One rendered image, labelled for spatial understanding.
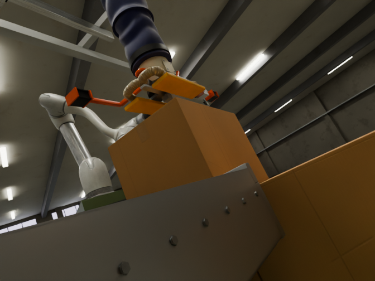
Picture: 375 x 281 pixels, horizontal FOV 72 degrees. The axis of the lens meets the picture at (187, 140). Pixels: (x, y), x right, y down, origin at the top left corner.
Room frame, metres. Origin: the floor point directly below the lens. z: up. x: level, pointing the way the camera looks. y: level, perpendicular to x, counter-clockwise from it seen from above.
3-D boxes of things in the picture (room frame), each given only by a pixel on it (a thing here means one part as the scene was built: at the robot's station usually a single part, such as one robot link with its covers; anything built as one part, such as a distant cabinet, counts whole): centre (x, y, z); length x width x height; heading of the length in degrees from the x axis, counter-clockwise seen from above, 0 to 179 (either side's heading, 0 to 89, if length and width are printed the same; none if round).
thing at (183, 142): (1.22, 0.01, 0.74); 0.60 x 0.40 x 0.40; 152
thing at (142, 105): (1.25, 0.09, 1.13); 0.34 x 0.10 x 0.05; 152
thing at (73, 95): (1.07, 0.37, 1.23); 0.09 x 0.08 x 0.05; 62
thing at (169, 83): (1.16, -0.08, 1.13); 0.34 x 0.10 x 0.05; 152
